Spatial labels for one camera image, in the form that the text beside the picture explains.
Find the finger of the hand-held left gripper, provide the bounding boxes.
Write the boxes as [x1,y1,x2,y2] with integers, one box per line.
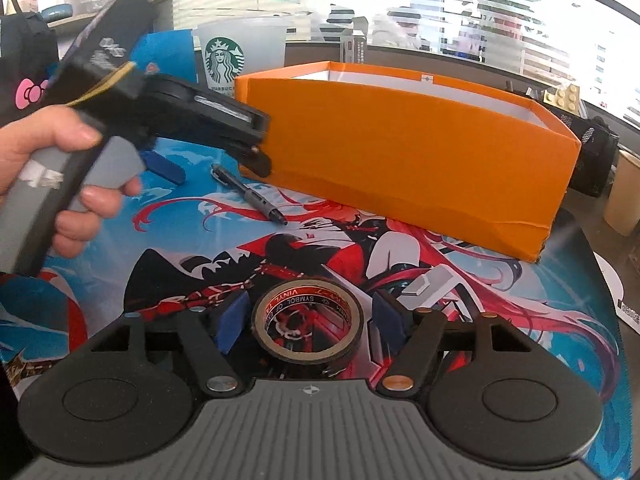
[220,141,274,179]
[142,152,187,187]

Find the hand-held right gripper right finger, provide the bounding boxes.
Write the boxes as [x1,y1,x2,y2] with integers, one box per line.
[372,290,541,396]

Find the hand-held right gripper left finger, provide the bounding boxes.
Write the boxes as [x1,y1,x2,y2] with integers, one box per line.
[90,291,250,395]

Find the black gel pen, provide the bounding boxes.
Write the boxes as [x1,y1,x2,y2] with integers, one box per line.
[210,163,288,226]

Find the black tape roll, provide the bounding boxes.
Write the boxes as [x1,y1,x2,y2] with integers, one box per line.
[251,275,365,365]

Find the orange cardboard box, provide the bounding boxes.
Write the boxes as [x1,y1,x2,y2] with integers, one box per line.
[234,60,583,264]

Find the person's left hand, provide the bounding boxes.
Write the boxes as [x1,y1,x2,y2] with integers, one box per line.
[0,105,144,261]

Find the blue paper bag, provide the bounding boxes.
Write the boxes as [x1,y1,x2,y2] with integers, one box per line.
[130,29,202,82]

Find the printed desk mat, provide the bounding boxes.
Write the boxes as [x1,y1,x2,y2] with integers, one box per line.
[0,137,622,443]

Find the translucent plastic cup green logo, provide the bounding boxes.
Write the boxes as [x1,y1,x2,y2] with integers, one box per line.
[192,16,289,99]

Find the blue bowl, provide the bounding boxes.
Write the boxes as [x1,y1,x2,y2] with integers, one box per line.
[42,3,76,25]

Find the black bag with pink bow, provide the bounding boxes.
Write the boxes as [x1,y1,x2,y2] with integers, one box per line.
[0,0,62,128]

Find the white carton box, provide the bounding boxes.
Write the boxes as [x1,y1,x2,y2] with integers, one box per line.
[341,30,369,64]

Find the white paper sheet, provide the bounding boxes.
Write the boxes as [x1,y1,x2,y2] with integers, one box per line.
[594,249,640,327]

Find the black mesh pen holder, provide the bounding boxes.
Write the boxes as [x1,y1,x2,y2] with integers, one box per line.
[569,116,621,199]

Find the yellow toy brick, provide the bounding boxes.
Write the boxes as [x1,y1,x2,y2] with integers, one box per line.
[542,82,584,109]

